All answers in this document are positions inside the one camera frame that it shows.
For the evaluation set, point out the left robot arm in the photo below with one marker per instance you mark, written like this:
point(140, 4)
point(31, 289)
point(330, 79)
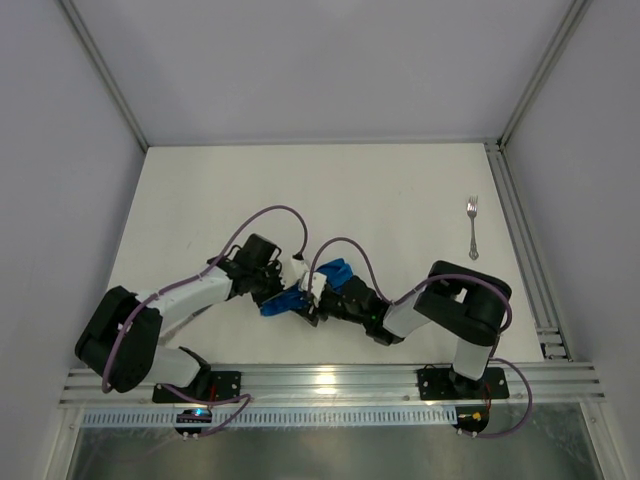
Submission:
point(124, 343)

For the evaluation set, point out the controller board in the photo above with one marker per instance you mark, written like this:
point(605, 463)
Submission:
point(471, 421)
point(192, 422)

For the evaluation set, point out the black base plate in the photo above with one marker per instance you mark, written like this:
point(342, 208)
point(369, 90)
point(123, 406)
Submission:
point(442, 383)
point(220, 387)

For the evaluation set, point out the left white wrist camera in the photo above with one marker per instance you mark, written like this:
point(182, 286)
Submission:
point(293, 270)

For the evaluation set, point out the aluminium frame post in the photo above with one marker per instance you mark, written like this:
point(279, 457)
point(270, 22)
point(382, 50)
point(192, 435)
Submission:
point(551, 55)
point(97, 61)

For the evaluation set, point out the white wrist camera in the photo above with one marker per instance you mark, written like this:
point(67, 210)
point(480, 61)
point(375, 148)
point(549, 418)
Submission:
point(313, 285)
point(293, 270)

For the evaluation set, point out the left aluminium frame post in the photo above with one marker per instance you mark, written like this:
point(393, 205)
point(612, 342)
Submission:
point(97, 61)

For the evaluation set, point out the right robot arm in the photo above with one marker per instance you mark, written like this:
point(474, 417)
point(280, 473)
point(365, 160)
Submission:
point(468, 304)

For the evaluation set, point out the right aluminium frame post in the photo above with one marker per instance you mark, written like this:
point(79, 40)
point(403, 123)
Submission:
point(551, 55)

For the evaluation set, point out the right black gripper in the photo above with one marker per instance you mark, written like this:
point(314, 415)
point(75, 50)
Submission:
point(323, 304)

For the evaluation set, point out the left controller board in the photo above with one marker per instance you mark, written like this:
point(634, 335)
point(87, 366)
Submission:
point(192, 422)

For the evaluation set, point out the silver table knife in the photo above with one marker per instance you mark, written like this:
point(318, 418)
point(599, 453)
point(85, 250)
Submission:
point(169, 332)

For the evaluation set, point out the right side aluminium rail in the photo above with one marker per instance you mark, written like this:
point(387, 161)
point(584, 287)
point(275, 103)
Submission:
point(544, 310)

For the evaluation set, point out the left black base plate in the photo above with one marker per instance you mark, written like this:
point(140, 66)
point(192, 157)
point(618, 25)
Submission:
point(220, 387)

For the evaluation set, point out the slotted grey cable duct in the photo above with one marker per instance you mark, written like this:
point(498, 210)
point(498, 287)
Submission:
point(286, 417)

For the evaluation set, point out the right controller board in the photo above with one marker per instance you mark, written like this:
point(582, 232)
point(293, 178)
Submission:
point(471, 421)

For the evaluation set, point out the silver fork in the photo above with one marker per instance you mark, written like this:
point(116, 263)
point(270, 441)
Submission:
point(472, 211)

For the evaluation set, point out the blue cloth napkin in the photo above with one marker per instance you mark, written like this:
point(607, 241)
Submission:
point(337, 273)

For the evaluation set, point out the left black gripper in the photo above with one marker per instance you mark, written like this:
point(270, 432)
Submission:
point(272, 288)

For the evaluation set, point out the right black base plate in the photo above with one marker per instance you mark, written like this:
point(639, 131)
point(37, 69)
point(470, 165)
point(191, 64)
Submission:
point(442, 383)

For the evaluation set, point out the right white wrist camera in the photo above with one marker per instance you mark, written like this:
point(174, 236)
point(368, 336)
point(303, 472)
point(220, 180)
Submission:
point(313, 285)

